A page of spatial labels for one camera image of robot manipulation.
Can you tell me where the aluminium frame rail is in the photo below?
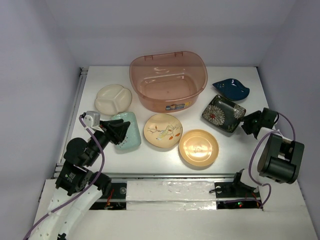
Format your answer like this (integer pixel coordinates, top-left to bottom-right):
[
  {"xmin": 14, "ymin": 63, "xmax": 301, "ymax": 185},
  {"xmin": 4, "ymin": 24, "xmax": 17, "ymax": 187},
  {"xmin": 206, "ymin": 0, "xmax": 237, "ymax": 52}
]
[{"xmin": 52, "ymin": 66, "xmax": 89, "ymax": 179}]

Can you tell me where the pink translucent plastic bin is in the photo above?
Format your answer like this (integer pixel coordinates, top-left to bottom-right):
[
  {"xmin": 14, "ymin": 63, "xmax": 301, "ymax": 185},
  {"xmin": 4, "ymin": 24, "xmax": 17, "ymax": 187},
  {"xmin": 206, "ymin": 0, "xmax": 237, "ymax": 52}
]
[{"xmin": 129, "ymin": 51, "xmax": 208, "ymax": 113}]

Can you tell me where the beige bird-painted plate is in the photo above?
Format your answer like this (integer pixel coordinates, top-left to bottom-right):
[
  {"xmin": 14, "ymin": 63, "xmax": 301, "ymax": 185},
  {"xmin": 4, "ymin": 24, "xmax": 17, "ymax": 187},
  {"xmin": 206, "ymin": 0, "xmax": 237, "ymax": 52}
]
[{"xmin": 143, "ymin": 113, "xmax": 183, "ymax": 149}]

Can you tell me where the blue yellow bin label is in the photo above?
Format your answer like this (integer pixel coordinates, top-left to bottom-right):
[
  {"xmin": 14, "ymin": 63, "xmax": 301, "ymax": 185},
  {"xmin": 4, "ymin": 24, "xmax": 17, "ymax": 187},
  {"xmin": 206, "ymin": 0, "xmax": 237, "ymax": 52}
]
[{"xmin": 165, "ymin": 101, "xmax": 192, "ymax": 111}]

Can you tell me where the light teal divided tray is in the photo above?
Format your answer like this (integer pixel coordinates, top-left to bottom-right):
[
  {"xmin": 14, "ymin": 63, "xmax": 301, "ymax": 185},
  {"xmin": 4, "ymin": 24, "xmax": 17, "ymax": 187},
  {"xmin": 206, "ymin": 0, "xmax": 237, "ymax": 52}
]
[{"xmin": 111, "ymin": 112, "xmax": 142, "ymax": 151}]

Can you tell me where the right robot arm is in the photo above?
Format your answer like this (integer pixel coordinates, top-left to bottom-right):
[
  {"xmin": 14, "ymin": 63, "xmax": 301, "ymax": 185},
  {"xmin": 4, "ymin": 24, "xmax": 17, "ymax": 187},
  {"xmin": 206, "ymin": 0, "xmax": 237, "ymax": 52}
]
[{"xmin": 242, "ymin": 108, "xmax": 305, "ymax": 184}]

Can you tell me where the black floral square plate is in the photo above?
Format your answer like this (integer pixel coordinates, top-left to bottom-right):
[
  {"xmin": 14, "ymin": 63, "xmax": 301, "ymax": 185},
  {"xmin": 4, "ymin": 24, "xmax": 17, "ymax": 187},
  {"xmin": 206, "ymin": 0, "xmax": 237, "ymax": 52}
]
[{"xmin": 201, "ymin": 94, "xmax": 247, "ymax": 133}]

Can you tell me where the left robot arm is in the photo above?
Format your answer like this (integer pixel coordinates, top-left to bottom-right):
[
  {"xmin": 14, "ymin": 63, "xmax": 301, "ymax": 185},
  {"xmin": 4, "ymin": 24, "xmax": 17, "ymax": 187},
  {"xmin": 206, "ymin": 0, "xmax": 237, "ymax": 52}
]
[{"xmin": 24, "ymin": 112, "xmax": 131, "ymax": 240}]

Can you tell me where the cream three-section plate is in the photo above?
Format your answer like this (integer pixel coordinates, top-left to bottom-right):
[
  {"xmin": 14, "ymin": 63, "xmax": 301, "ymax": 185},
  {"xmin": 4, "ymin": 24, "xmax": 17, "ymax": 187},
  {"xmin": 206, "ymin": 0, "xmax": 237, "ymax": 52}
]
[{"xmin": 94, "ymin": 84, "xmax": 132, "ymax": 116}]

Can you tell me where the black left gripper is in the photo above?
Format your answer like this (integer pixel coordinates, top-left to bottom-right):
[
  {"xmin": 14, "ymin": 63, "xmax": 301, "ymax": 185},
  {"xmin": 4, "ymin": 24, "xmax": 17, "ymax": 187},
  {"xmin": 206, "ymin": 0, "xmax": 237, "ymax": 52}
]
[{"xmin": 86, "ymin": 118, "xmax": 131, "ymax": 165}]

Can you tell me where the orange round bear plate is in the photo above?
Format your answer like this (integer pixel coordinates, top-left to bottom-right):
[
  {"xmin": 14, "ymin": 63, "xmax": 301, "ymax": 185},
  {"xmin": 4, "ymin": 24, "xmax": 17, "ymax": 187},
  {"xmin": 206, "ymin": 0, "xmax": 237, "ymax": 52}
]
[{"xmin": 179, "ymin": 129, "xmax": 219, "ymax": 168}]

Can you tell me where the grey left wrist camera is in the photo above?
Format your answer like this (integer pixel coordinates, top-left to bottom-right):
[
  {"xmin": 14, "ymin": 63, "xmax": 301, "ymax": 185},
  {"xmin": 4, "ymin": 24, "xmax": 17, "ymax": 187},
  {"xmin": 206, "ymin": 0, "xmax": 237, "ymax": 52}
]
[{"xmin": 83, "ymin": 111, "xmax": 101, "ymax": 128}]

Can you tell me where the dark blue leaf-shaped dish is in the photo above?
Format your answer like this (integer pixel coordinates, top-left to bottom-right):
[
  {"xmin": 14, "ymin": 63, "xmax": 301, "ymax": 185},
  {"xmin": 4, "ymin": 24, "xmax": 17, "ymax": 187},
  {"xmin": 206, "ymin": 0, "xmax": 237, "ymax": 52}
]
[{"xmin": 212, "ymin": 78, "xmax": 250, "ymax": 101}]

